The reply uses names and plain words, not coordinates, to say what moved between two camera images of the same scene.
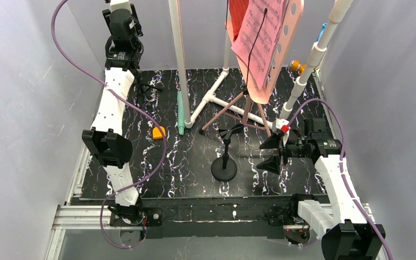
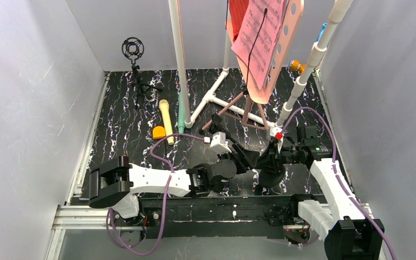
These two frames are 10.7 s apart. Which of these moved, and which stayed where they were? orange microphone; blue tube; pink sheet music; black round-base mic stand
Moved: black round-base mic stand
Stayed: pink sheet music; blue tube; orange microphone
